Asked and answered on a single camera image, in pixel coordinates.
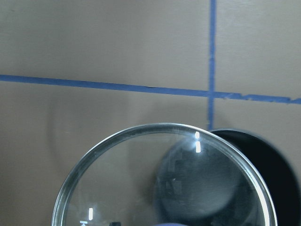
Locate glass lid with purple knob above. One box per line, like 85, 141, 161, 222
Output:
51, 123, 278, 226

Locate dark pot with purple handle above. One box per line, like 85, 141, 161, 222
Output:
211, 129, 301, 226

